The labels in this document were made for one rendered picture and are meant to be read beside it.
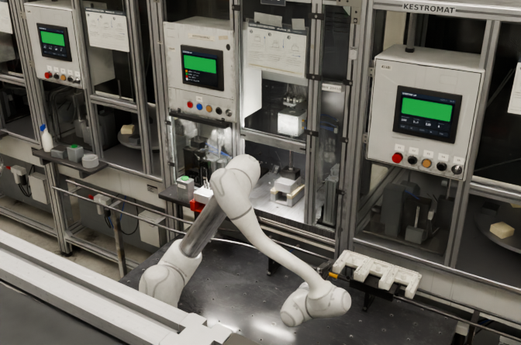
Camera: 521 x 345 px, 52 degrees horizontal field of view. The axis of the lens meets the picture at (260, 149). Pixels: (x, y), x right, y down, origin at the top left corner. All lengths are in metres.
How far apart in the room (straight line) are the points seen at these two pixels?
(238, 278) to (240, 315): 0.26
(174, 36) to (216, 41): 0.26
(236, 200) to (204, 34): 0.95
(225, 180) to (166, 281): 0.57
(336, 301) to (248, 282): 0.71
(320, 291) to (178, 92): 1.30
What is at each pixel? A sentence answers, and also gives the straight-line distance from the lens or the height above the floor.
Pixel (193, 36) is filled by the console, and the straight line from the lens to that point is 2.67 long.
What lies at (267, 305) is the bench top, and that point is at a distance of 2.56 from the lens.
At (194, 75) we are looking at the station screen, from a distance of 2.69.
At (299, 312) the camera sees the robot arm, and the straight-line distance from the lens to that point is 2.18.
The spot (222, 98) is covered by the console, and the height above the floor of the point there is 1.49.
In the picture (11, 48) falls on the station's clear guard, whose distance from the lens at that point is 3.82.
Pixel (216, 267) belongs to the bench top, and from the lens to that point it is 2.79.
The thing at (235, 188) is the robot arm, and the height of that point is 1.40.
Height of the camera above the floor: 2.36
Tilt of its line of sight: 25 degrees down
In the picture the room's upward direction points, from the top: straight up
